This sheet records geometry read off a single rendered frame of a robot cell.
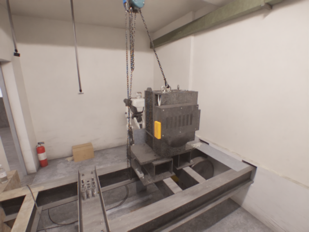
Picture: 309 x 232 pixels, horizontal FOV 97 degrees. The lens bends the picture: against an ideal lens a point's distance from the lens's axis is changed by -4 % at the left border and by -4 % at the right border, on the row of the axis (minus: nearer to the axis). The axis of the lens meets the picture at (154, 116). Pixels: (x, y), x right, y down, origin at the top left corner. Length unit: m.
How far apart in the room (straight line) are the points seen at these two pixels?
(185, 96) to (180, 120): 0.29
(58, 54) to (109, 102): 1.42
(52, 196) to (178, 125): 1.59
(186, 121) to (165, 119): 0.26
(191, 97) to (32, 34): 3.16
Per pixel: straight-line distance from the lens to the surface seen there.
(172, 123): 1.44
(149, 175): 1.80
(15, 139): 3.47
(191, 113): 1.56
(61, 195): 2.10
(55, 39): 3.70
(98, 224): 1.43
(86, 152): 3.61
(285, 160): 2.15
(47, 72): 3.64
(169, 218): 1.65
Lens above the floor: 1.75
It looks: 14 degrees down
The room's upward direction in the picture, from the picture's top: straight up
